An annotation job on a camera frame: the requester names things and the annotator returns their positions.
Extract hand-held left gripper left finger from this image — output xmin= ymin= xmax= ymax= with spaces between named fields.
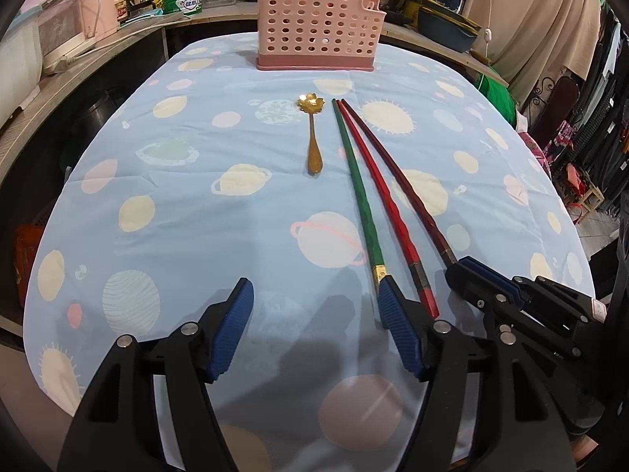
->
xmin=58 ymin=277 xmax=256 ymax=472

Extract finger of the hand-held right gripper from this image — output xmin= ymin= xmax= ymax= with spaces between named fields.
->
xmin=445 ymin=256 xmax=513 ymax=308
xmin=467 ymin=256 xmax=599 ymax=324

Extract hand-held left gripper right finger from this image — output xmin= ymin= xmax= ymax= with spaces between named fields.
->
xmin=377 ymin=275 xmax=578 ymax=472

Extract dark red chopstick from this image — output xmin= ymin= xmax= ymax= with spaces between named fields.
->
xmin=341 ymin=99 xmax=462 ymax=270

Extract green chopstick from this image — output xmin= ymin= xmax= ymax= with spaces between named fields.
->
xmin=331 ymin=99 xmax=396 ymax=290

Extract pink perforated utensil basket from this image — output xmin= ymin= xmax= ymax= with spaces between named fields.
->
xmin=256 ymin=0 xmax=382 ymax=70

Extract small wooden stool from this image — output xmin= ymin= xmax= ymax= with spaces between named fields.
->
xmin=564 ymin=164 xmax=604 ymax=218

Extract blue planet print tablecloth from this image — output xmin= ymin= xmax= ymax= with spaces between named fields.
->
xmin=22 ymin=32 xmax=598 ymax=472

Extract pink floral cloth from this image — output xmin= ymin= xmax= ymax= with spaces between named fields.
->
xmin=515 ymin=122 xmax=577 ymax=174

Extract dark wooden chair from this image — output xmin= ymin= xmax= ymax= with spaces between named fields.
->
xmin=527 ymin=76 xmax=581 ymax=147

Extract green bag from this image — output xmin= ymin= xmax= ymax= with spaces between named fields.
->
xmin=473 ymin=71 xmax=518 ymax=125

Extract gold flower spoon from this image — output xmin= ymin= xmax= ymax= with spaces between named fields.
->
xmin=296 ymin=92 xmax=328 ymax=177

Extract dark hanging clothes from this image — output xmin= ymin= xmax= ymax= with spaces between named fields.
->
xmin=579 ymin=0 xmax=629 ymax=218

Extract orange red packet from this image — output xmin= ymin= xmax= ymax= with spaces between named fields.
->
xmin=14 ymin=223 xmax=51 ymax=302

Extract steel kettle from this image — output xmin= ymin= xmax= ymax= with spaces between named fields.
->
xmin=73 ymin=89 xmax=120 ymax=131

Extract stacked blue rectangular bowls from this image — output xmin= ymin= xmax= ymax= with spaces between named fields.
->
xmin=417 ymin=0 xmax=480 ymax=53

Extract beige curtain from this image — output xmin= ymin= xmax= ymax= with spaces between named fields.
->
xmin=462 ymin=0 xmax=604 ymax=105

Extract blue face masks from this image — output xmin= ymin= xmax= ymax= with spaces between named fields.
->
xmin=119 ymin=6 xmax=164 ymax=24

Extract white dish drainer box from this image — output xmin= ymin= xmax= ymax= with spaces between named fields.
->
xmin=0 ymin=7 xmax=46 ymax=131

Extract white kitchen appliance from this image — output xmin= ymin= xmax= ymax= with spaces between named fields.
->
xmin=37 ymin=0 xmax=97 ymax=76

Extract pink kitchen appliance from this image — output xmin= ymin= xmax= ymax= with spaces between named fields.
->
xmin=79 ymin=0 xmax=136 ymax=43

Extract white cord with switch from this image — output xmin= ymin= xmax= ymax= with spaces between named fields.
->
xmin=482 ymin=0 xmax=498 ymax=62

